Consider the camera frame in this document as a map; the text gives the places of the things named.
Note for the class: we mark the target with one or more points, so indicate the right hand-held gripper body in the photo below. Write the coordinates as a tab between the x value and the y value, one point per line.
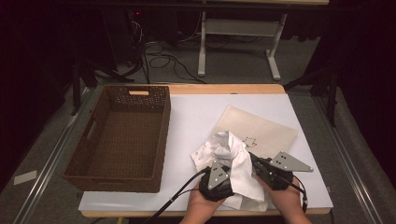
288	163

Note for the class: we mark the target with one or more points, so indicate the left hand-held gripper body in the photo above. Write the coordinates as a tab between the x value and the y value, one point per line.
218	177

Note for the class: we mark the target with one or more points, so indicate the white shirt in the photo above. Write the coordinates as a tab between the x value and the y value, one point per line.
239	168

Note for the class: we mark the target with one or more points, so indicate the brown woven basket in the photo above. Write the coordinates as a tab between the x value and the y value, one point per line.
124	137

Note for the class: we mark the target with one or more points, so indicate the person's left hand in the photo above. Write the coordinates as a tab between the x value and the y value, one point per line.
199	208

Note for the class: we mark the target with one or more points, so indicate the person's right hand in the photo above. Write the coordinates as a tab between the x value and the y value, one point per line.
288	202

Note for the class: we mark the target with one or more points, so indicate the white table mat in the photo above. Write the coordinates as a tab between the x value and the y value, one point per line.
193	118

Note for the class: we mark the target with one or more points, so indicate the black metal stand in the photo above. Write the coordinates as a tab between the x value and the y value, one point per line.
76	87
332	93

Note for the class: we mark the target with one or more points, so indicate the dark device with red light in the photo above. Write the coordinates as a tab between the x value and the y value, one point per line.
137	14

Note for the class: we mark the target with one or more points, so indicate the white tape piece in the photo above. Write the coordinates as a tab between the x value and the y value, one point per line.
25	177

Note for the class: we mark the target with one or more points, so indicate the metal floor rail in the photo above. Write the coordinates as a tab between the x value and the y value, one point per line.
348	161
46	168

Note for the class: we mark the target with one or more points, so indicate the white metal desk frame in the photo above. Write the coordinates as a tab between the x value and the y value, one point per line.
239	27

